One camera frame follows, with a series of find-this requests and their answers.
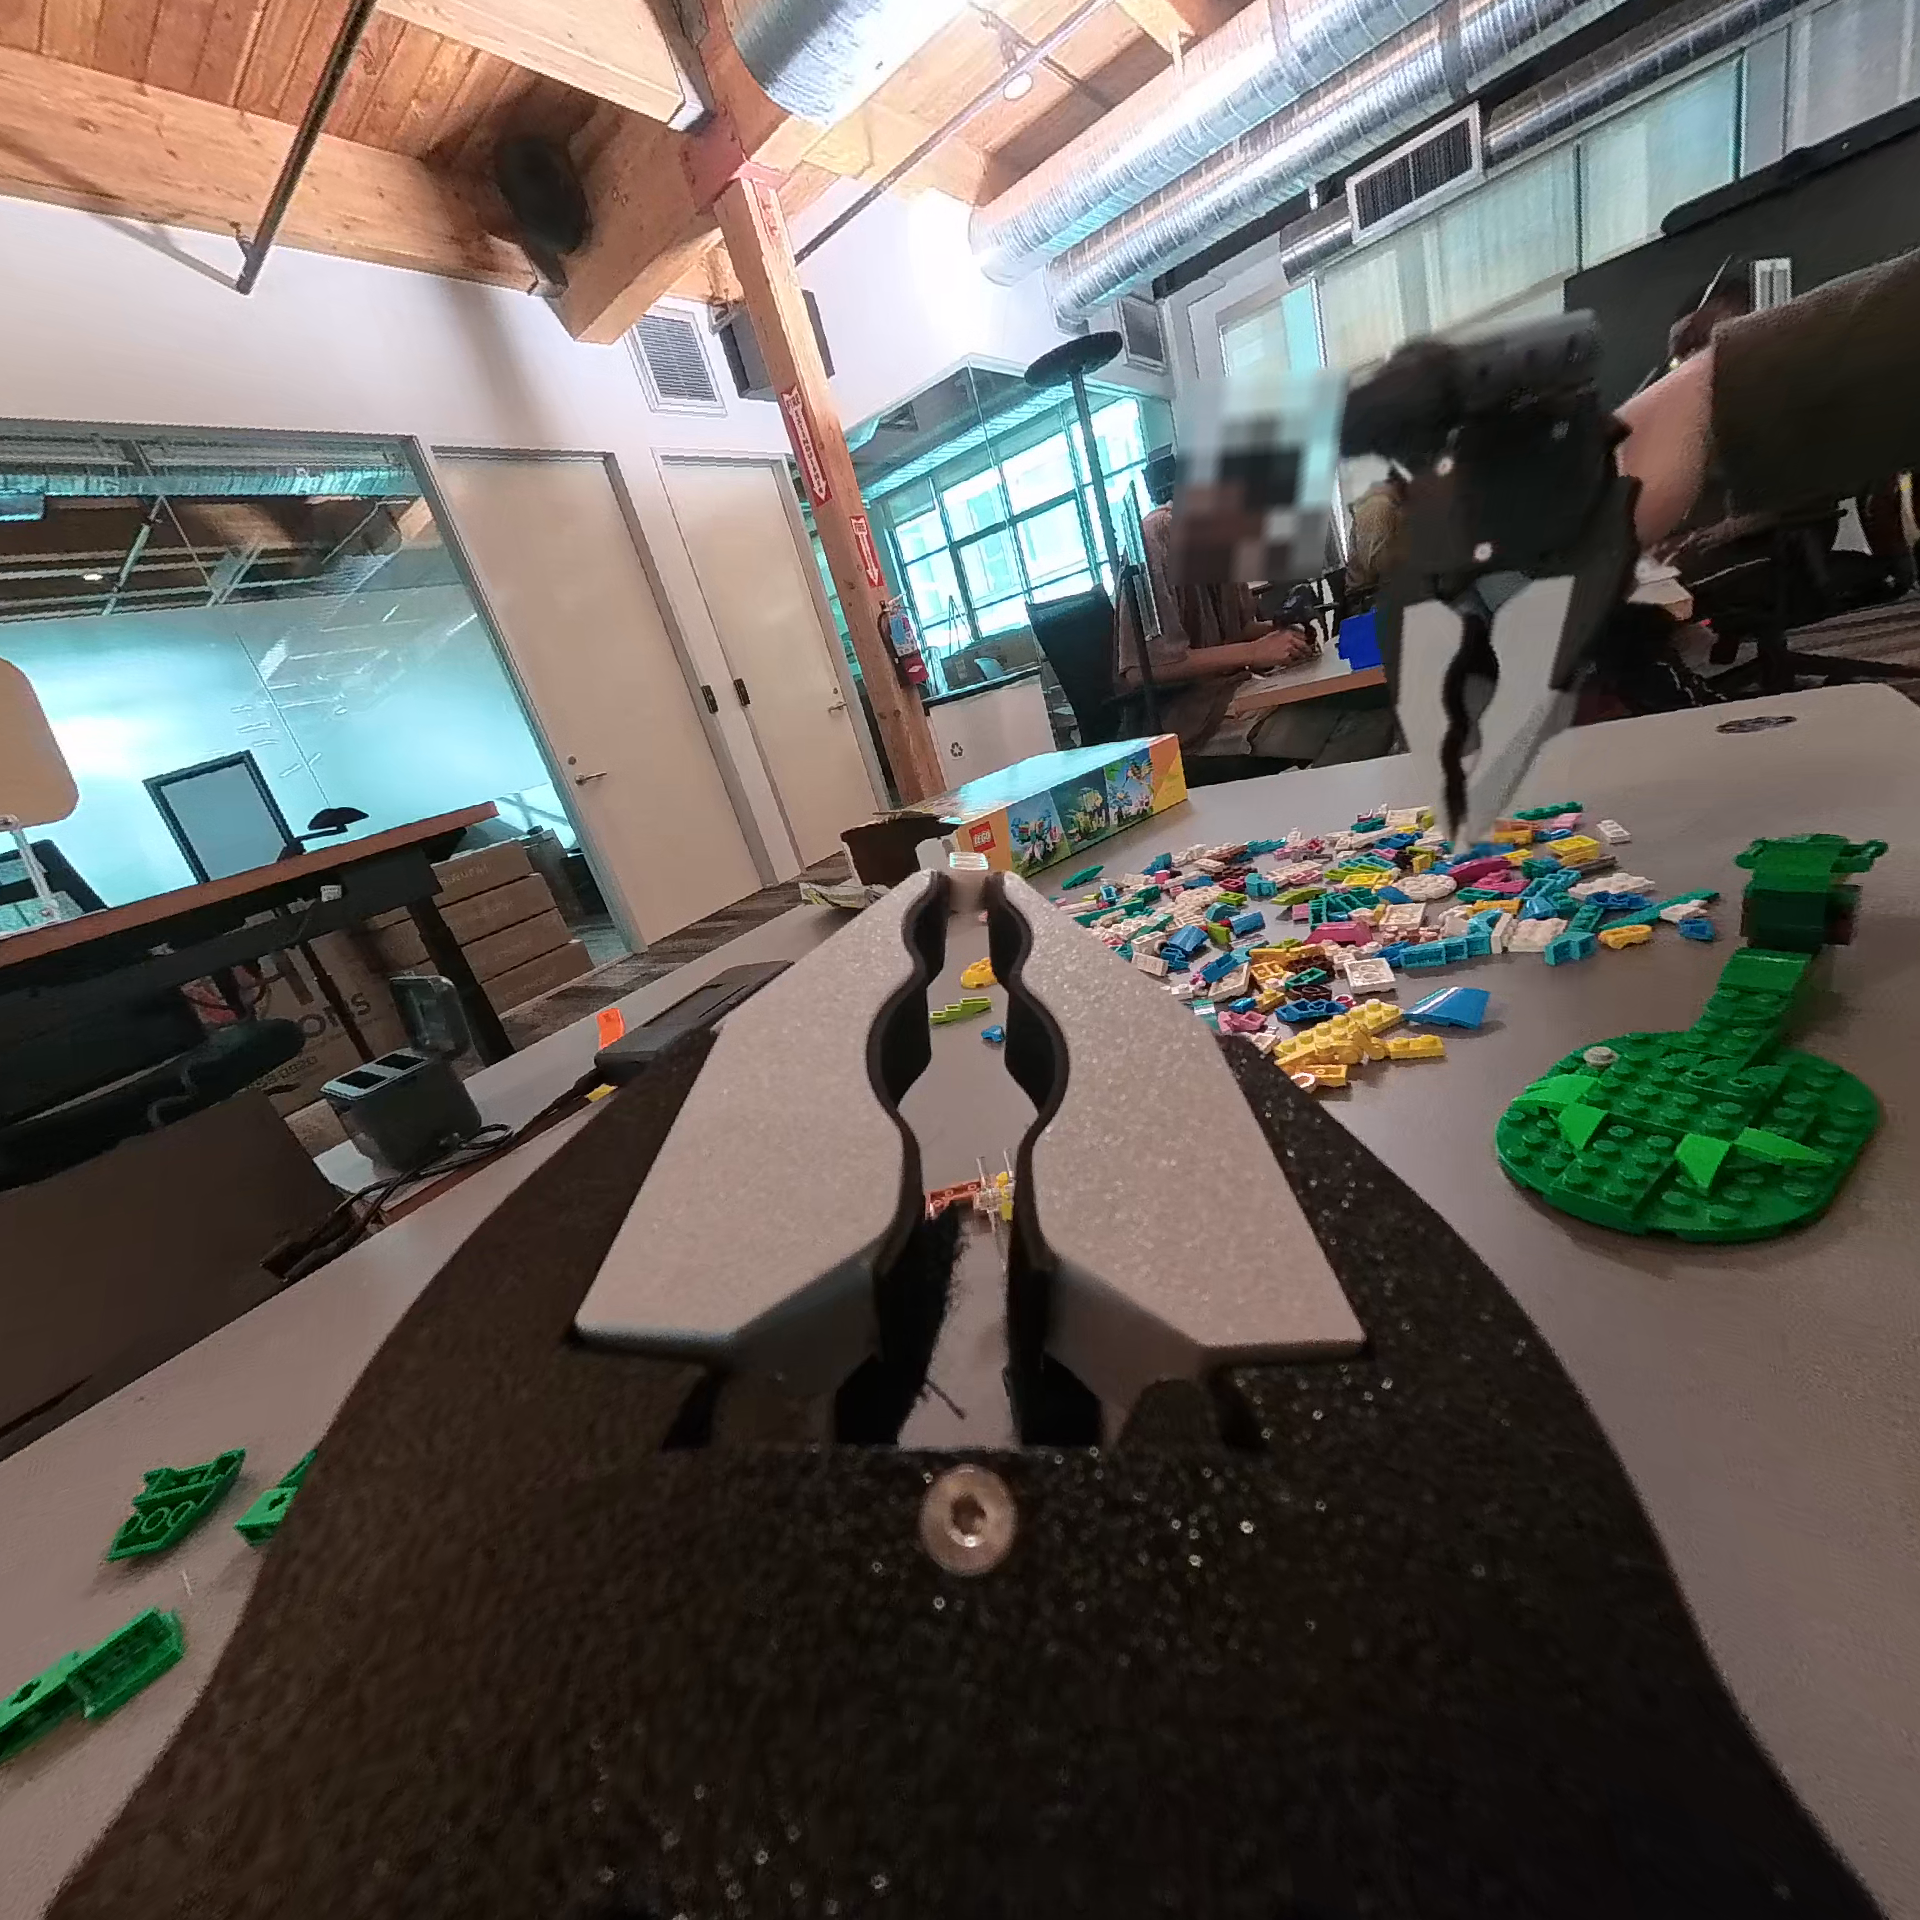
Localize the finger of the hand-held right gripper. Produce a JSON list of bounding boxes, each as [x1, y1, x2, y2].
[[1462, 576, 1596, 842], [1387, 590, 1507, 842]]

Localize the brown wooden desk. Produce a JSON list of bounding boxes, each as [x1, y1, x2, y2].
[[0, 803, 506, 1087]]

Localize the black flat box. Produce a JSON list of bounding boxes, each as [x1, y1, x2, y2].
[[594, 959, 792, 1090]]

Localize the black cables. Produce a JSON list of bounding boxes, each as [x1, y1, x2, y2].
[[263, 1124, 602, 1279]]

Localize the green toy brick plant model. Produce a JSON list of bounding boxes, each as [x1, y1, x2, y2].
[[1494, 831, 1893, 1247]]

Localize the white wall vent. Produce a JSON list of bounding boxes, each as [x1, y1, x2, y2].
[[624, 307, 732, 416]]

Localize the wide silver air duct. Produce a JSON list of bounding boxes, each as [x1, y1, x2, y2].
[[732, 0, 981, 125]]

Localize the person's right forearm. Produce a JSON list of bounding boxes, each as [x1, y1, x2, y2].
[[1707, 251, 1920, 530]]

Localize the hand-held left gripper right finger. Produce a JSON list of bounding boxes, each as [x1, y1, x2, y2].
[[984, 870, 1368, 1445]]

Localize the wooden post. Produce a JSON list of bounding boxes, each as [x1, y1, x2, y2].
[[709, 167, 951, 806]]

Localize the black wall speaker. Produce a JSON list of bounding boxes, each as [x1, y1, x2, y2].
[[716, 287, 837, 403]]

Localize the long silver air duct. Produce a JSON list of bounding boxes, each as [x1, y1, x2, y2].
[[1047, 59, 1920, 327], [966, 0, 1920, 291]]

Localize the toy brick set box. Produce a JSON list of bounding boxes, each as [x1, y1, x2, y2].
[[803, 736, 1190, 912]]

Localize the black office chair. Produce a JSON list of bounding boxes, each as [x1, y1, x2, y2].
[[1634, 495, 1920, 701], [0, 1013, 308, 1192], [1026, 584, 1128, 751]]

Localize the black round ceiling speaker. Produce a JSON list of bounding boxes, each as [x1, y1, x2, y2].
[[488, 133, 592, 261]]

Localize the person's right hand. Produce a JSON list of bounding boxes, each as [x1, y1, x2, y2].
[[1627, 351, 1720, 550]]

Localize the white recycling cabinet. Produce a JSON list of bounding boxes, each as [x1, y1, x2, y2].
[[919, 668, 1061, 799]]

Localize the black charging dock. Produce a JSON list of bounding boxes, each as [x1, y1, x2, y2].
[[319, 1047, 486, 1172]]

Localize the pile of colourful toy bricks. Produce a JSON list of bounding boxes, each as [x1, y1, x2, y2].
[[1056, 799, 1720, 1096]]

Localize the black framed board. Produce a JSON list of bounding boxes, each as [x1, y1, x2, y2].
[[143, 749, 300, 887]]

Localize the cluster of small green bricks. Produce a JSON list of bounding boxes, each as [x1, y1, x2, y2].
[[0, 1445, 319, 1766]]

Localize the grey desk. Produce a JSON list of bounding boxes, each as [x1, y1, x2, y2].
[[0, 682, 1920, 1920]]

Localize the small grey device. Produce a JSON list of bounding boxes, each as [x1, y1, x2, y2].
[[384, 971, 471, 1061]]

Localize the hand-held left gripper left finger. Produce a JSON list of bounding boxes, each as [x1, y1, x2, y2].
[[573, 870, 955, 1445]]

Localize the light wooden desk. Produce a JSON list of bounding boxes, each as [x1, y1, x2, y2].
[[1223, 661, 1392, 723]]

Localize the empty wooden book stand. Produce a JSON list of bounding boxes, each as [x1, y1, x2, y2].
[[0, 655, 83, 922]]

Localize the stack of cardboard boxes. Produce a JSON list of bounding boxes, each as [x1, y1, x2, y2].
[[300, 837, 596, 1058]]

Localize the dark brown panel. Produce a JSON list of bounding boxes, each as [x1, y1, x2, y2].
[[0, 1093, 350, 1448]]

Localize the white door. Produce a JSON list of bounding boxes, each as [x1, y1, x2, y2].
[[656, 454, 888, 880], [432, 444, 771, 922]]

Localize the black floor lamp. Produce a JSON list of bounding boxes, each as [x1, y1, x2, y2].
[[1037, 331, 1128, 751]]

